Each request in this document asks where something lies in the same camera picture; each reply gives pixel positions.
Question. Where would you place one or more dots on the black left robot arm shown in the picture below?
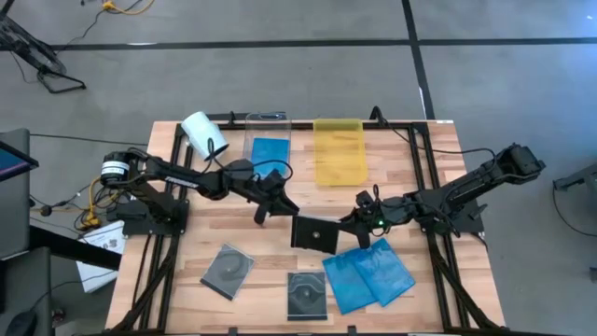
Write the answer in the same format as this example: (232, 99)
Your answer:
(182, 179)

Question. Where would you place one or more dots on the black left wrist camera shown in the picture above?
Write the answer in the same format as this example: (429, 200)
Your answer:
(275, 178)

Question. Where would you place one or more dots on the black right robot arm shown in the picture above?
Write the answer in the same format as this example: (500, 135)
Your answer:
(471, 179)

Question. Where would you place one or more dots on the tablet with blue screen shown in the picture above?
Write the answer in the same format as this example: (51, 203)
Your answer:
(11, 163)

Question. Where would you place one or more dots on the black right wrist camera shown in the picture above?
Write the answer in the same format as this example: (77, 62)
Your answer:
(365, 200)

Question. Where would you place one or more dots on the clear plastic bin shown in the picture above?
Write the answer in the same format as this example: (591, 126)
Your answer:
(268, 126)

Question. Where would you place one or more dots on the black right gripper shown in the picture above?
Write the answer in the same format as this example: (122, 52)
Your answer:
(387, 214)

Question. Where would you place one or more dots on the black computer mouse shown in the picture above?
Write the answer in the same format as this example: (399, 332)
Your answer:
(21, 323)

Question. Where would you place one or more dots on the black tripod stand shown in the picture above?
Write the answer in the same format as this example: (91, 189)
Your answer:
(23, 39)

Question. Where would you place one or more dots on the white printed paper box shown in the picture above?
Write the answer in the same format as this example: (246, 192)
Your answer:
(105, 238)

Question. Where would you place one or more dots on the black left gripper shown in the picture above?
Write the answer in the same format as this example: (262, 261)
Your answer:
(263, 198)

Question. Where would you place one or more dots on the yellow plastic bin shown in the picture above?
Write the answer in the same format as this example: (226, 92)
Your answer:
(340, 154)

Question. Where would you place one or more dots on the grey equipment stand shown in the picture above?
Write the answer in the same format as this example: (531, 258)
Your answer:
(578, 177)

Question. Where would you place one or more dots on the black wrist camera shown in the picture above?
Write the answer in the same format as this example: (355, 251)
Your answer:
(365, 200)
(275, 178)

